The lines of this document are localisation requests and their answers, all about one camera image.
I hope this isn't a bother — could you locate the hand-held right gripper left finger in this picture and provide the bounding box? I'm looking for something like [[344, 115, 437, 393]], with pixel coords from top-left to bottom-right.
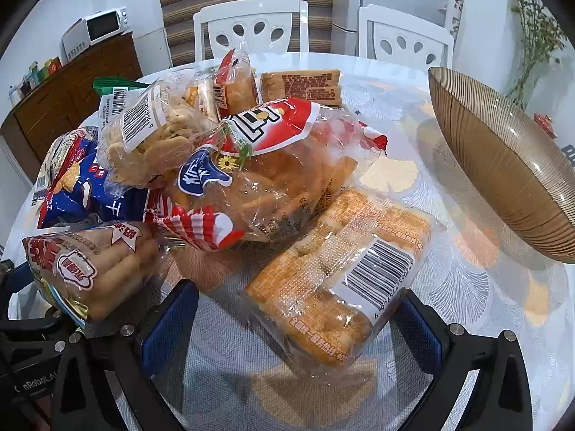
[[51, 278, 201, 431]]

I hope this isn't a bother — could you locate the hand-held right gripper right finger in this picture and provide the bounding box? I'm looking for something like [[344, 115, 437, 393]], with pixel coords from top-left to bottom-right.
[[395, 289, 535, 431]]

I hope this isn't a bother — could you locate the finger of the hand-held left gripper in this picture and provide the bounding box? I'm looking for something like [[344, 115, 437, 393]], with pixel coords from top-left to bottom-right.
[[0, 313, 85, 346], [0, 258, 37, 310]]

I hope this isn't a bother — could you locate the breadstick bag red label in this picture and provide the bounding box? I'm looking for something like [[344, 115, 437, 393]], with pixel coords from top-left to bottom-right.
[[22, 220, 160, 329]]

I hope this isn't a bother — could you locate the blue chips bag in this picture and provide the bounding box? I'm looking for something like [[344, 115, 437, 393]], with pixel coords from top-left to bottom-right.
[[36, 128, 174, 230]]

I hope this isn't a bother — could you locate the orange biscuit packet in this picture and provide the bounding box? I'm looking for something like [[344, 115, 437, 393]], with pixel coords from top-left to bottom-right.
[[241, 189, 434, 371]]

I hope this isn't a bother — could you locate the brown ribbed glass bowl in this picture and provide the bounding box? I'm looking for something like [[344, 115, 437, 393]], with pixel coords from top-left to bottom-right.
[[428, 66, 575, 265]]

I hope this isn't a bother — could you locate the clear cracker bag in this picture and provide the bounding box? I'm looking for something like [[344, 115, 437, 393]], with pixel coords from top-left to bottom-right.
[[98, 71, 222, 187]]

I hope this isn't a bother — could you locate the large clear bag red label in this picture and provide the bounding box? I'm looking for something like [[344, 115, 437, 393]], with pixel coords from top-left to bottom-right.
[[164, 98, 388, 253]]

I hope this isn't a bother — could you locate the green snack packet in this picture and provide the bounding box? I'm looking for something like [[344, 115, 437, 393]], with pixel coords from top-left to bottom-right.
[[93, 76, 151, 131]]

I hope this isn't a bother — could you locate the scallop print tablecloth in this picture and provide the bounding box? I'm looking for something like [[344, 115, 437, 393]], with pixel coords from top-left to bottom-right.
[[0, 51, 575, 431]]

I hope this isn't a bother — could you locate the brown wooden cabinet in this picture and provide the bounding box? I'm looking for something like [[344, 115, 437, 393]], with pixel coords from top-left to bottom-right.
[[0, 31, 144, 176]]

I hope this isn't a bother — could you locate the red ornament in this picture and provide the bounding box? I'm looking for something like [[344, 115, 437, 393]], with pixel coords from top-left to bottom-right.
[[534, 114, 558, 138]]

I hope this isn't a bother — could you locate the small bread packet red edge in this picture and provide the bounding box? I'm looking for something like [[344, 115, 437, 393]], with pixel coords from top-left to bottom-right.
[[212, 49, 261, 115]]

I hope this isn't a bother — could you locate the white microwave oven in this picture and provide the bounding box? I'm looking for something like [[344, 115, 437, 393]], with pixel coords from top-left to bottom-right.
[[61, 6, 129, 64]]

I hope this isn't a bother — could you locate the white narrow cabinet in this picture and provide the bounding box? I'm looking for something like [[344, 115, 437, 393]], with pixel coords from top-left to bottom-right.
[[135, 27, 174, 77]]

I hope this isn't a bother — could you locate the brown biscuit packet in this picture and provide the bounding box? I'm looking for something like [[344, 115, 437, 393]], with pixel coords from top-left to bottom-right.
[[261, 69, 343, 107]]

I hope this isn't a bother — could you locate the white dining chair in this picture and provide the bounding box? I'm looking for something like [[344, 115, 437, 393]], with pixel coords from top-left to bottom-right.
[[193, 0, 311, 61], [357, 4, 454, 70]]

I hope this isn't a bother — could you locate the white printed hanging cloth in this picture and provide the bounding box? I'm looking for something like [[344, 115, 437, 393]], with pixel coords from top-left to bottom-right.
[[442, 0, 465, 46]]

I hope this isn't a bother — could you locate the dried flower bouquet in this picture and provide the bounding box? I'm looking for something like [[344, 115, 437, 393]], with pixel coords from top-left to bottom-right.
[[505, 0, 567, 108]]

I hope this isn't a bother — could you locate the white refrigerator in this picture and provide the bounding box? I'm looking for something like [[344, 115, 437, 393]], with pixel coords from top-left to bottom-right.
[[332, 0, 459, 57]]

